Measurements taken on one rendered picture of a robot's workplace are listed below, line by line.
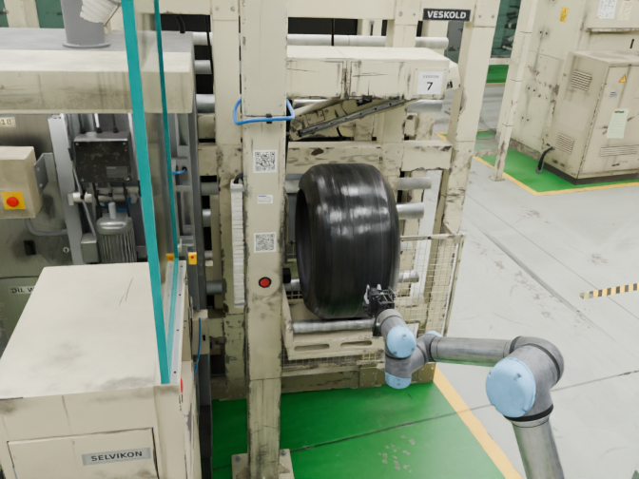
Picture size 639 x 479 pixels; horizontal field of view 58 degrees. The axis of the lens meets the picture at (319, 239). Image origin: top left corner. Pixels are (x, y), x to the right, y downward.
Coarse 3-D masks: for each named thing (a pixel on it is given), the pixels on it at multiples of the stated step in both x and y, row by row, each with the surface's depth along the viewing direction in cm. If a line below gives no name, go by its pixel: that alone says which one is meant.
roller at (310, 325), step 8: (296, 320) 208; (304, 320) 208; (312, 320) 208; (320, 320) 208; (328, 320) 208; (336, 320) 209; (344, 320) 209; (352, 320) 209; (360, 320) 210; (368, 320) 210; (296, 328) 206; (304, 328) 206; (312, 328) 207; (320, 328) 207; (328, 328) 208; (336, 328) 208; (344, 328) 209; (352, 328) 210; (360, 328) 211
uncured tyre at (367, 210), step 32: (320, 192) 188; (352, 192) 188; (384, 192) 190; (320, 224) 184; (352, 224) 183; (384, 224) 185; (320, 256) 184; (352, 256) 183; (384, 256) 185; (320, 288) 189; (352, 288) 188; (384, 288) 190
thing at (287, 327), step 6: (282, 288) 221; (282, 294) 218; (282, 300) 214; (282, 306) 210; (288, 306) 211; (282, 312) 207; (288, 312) 207; (282, 318) 207; (288, 318) 204; (282, 324) 208; (288, 324) 201; (282, 330) 209; (288, 330) 201; (288, 336) 202; (288, 342) 203
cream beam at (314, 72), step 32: (288, 64) 195; (320, 64) 197; (352, 64) 199; (384, 64) 201; (416, 64) 204; (448, 64) 206; (288, 96) 201; (320, 96) 203; (352, 96) 205; (384, 96) 207; (416, 96) 209
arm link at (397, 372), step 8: (416, 352) 166; (392, 360) 160; (400, 360) 160; (408, 360) 161; (416, 360) 164; (392, 368) 161; (400, 368) 160; (408, 368) 162; (416, 368) 165; (392, 376) 162; (400, 376) 161; (408, 376) 163; (392, 384) 163; (400, 384) 163; (408, 384) 164
